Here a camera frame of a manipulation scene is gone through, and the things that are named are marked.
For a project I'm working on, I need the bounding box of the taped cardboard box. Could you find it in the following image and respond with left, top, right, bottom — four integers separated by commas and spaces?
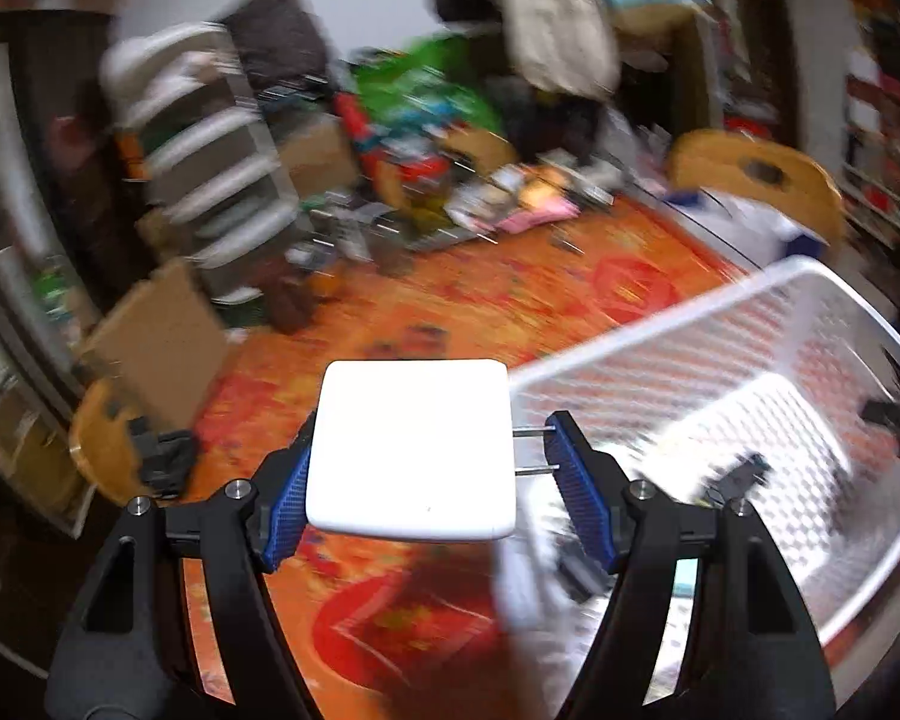
277, 120, 361, 196

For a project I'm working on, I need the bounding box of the white perforated plastic basket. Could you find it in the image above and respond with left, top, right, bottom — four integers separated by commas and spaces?
506, 256, 900, 661

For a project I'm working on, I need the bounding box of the white and blue paper bag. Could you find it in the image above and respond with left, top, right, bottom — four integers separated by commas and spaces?
664, 187, 826, 271

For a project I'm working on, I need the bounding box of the black power adapter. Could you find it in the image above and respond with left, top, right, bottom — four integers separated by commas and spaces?
709, 454, 773, 503
559, 551, 608, 601

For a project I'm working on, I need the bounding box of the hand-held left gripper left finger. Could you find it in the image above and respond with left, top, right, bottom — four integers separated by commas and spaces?
45, 416, 323, 720

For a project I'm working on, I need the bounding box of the black clip device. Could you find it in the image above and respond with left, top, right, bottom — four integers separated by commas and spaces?
124, 416, 200, 496

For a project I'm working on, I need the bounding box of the red patterned tablecloth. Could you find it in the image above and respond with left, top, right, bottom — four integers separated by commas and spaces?
184, 195, 758, 706

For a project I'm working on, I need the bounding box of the white square power adapter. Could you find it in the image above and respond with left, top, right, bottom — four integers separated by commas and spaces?
305, 360, 548, 543

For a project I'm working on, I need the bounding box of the dark wooden mirrored cabinet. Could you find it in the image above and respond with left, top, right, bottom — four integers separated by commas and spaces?
0, 15, 166, 406

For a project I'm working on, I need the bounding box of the white plastic drawer tower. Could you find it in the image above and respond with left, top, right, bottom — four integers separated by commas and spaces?
101, 22, 308, 301

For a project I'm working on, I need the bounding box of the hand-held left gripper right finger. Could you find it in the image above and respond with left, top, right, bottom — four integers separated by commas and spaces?
544, 411, 837, 720

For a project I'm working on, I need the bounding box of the beige canvas tote bag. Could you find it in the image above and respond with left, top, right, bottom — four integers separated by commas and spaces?
487, 0, 620, 98

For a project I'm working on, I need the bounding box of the green shopping bag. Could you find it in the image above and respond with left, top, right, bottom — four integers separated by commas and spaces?
352, 34, 503, 143

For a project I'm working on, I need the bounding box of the brown cylindrical container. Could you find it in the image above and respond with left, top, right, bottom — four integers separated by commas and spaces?
266, 270, 320, 335

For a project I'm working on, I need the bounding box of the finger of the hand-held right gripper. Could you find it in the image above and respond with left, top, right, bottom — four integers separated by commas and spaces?
861, 382, 900, 466

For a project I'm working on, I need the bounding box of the white shelf rack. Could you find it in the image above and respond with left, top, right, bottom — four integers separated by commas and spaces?
844, 52, 900, 256

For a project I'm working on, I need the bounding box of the open cardboard box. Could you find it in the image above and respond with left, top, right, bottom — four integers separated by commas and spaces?
82, 259, 233, 421

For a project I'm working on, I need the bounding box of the black bag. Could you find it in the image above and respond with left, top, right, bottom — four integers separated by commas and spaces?
221, 0, 338, 91

